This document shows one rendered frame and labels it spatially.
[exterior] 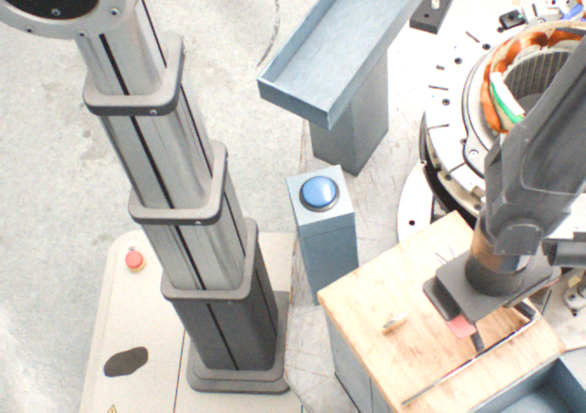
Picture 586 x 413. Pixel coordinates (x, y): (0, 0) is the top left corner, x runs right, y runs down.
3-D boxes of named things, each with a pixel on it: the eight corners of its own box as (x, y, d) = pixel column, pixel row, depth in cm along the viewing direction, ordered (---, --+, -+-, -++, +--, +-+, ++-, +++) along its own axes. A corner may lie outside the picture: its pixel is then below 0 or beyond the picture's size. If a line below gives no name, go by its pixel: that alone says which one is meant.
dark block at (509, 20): (524, 28, 119) (526, 17, 117) (506, 35, 119) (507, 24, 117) (515, 16, 120) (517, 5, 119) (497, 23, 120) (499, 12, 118)
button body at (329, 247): (349, 252, 139) (340, 164, 117) (361, 294, 136) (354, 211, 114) (303, 264, 139) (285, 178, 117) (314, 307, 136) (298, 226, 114)
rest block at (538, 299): (513, 275, 131) (514, 268, 129) (550, 289, 130) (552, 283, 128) (501, 301, 130) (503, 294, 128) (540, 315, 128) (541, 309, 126)
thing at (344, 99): (362, 73, 155) (354, -50, 130) (419, 99, 151) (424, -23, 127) (280, 187, 146) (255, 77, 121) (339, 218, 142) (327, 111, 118)
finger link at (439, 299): (507, 329, 100) (521, 295, 92) (453, 364, 99) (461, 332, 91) (468, 280, 103) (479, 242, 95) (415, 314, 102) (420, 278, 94)
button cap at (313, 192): (330, 176, 117) (330, 172, 116) (339, 203, 115) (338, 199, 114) (299, 184, 116) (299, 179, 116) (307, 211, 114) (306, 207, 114)
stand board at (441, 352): (563, 354, 102) (567, 347, 100) (418, 449, 99) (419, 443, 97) (454, 218, 111) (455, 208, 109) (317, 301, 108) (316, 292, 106)
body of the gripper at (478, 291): (553, 277, 94) (568, 245, 88) (470, 329, 92) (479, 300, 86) (512, 228, 97) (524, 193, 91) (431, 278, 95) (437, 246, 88)
